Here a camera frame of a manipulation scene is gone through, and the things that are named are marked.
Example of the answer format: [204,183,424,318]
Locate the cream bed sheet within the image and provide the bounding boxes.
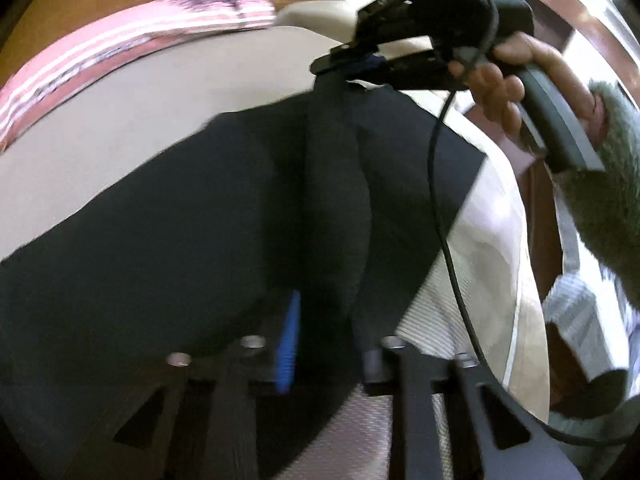
[276,0,551,416]

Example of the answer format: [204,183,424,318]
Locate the black cable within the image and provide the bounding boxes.
[430,0,640,448]

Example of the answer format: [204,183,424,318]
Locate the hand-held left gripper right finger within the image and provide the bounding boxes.
[359,336,586,480]

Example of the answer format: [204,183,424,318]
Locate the person's striped white shirt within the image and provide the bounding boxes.
[542,220,640,480]

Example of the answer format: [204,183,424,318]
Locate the pink striped blanket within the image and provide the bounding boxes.
[0,0,277,153]

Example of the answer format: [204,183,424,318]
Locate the brown wooden door frame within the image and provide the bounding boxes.
[520,0,640,86]

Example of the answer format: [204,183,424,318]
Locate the person's right hand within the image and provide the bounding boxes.
[447,32,601,146]

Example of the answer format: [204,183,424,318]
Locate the black pants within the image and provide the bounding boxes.
[0,67,488,480]

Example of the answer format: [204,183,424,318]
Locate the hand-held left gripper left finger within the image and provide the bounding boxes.
[85,290,303,480]

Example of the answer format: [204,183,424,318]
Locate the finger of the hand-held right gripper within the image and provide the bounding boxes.
[347,57,471,88]
[311,44,436,74]

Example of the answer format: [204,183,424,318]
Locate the person's right forearm green sleeve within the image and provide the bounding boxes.
[550,80,640,306]

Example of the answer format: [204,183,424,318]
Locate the beige woven bed mat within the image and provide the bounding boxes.
[0,25,521,480]

